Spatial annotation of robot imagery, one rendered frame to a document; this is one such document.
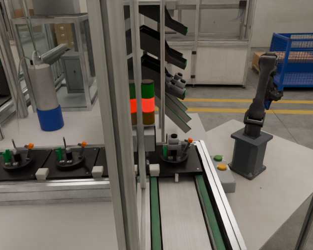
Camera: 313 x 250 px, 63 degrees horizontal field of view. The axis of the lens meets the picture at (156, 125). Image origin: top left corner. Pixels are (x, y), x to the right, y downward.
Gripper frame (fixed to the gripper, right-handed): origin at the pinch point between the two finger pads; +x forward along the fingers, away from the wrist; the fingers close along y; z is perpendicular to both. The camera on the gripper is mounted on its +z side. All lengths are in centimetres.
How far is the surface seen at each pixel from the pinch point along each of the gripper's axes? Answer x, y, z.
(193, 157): 2, -64, 12
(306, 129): 125, 183, -93
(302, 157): 23.4, -4.0, 27.7
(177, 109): -10, -52, -19
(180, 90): -24, -53, -11
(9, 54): -54, -128, -106
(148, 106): -36, -87, 26
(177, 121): -8, -58, -9
